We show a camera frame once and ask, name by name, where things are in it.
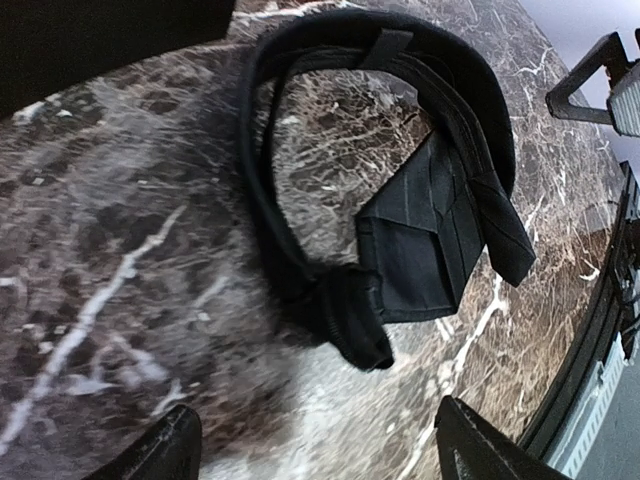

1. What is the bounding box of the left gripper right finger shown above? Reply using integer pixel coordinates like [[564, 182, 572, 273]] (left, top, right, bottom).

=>
[[434, 394, 575, 479]]

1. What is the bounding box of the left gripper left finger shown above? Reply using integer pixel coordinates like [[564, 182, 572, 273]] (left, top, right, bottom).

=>
[[86, 404, 202, 480]]

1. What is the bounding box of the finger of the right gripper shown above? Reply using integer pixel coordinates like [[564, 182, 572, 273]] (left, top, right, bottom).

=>
[[544, 30, 631, 126]]

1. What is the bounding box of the black necktie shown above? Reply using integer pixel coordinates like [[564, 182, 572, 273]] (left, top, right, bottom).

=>
[[237, 9, 536, 371]]

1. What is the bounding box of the white cable duct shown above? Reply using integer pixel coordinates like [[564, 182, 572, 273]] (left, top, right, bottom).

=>
[[545, 333, 633, 479]]

